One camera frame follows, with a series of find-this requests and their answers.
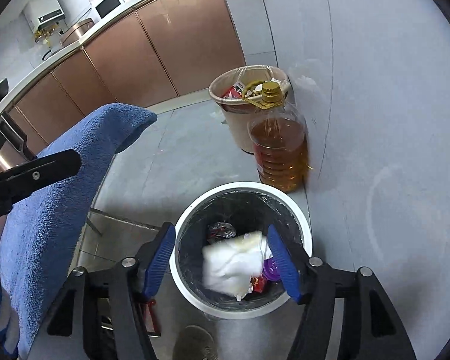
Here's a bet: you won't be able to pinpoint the purple cup lid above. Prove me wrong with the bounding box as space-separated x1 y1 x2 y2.
262 258 281 282

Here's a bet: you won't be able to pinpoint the copper steel kettle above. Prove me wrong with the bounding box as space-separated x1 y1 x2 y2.
0 114 36 171

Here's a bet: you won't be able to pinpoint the copper rectangular pot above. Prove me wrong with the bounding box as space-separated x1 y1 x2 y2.
60 18 95 47

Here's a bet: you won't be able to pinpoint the white black-lined trash bin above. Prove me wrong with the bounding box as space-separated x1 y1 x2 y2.
170 182 313 320

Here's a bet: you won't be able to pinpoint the white water heater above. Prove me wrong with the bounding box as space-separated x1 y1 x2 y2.
22 0 65 33

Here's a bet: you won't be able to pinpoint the small red clear wrapper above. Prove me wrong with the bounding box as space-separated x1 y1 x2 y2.
250 275 267 293

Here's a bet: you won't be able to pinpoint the brown kitchen cabinets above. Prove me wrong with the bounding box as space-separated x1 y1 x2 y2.
0 0 245 152

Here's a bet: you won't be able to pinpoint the beige trash bin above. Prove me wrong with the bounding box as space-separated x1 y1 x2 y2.
209 65 293 154

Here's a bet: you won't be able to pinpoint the white tissue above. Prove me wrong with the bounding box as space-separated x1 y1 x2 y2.
202 231 272 301

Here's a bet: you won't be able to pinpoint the clear red plastic wrapper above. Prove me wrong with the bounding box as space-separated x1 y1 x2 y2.
207 222 237 244

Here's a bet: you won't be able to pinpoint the blue towel table cover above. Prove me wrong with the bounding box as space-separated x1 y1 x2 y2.
0 103 158 359

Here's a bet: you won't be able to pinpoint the white microwave oven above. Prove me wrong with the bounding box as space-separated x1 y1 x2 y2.
95 0 122 19

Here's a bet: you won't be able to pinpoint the cooking oil bottle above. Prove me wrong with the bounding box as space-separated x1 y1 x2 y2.
244 80 309 193

